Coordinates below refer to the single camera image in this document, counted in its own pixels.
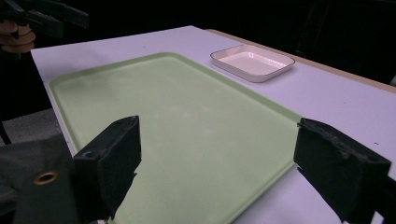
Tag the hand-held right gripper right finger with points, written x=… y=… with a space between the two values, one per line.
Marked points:
x=337 y=168

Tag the white rectangular dish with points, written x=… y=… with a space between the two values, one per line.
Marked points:
x=252 y=63

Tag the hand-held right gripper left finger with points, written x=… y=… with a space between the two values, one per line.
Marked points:
x=107 y=161

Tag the dark cloth with brass eyelet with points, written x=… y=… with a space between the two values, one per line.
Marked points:
x=37 y=183

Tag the light green plastic tray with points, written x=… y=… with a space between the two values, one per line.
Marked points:
x=183 y=130

